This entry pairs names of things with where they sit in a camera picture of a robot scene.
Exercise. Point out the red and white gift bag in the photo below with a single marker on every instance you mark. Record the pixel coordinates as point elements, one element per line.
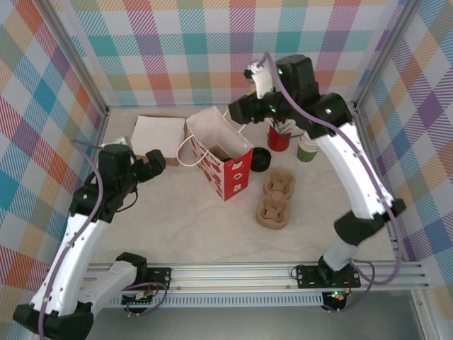
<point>237,177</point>

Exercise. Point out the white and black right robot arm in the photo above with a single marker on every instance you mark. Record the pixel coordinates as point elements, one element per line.
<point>350,170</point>

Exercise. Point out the white napkin stack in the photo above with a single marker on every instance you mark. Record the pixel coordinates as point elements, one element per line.
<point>159,134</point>

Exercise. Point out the red tin can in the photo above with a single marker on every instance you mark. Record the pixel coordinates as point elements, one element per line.
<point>277,141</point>

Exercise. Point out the green paper cup stack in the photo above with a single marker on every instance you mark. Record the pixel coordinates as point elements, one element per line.
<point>308,152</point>

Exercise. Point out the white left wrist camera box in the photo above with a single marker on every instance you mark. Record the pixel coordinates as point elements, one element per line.
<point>118,141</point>

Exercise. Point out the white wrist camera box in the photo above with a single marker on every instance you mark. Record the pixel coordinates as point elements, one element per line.
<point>262,79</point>
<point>118,141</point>

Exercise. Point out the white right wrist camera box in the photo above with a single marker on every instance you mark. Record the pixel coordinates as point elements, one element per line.
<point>262,79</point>

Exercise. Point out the aluminium side rail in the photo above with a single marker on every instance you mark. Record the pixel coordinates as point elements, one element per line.
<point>101,129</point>
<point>366,141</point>

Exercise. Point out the aluminium frame post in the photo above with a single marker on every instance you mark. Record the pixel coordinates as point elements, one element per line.
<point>385,53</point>
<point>78,53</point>

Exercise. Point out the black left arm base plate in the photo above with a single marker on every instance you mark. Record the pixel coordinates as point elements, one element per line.
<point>159,278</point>

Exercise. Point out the aluminium front rail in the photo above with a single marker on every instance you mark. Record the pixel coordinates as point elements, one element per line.
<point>230,276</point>

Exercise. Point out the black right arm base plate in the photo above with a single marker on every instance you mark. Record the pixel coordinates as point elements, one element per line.
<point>308,276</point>

